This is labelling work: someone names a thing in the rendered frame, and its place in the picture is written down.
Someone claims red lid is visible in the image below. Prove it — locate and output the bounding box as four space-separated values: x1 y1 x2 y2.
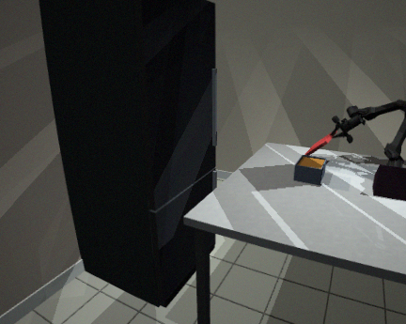
305 131 337 156

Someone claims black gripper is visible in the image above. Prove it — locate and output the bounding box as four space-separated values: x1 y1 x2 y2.
330 116 355 143

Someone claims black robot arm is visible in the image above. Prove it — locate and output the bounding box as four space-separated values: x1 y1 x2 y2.
347 100 406 167

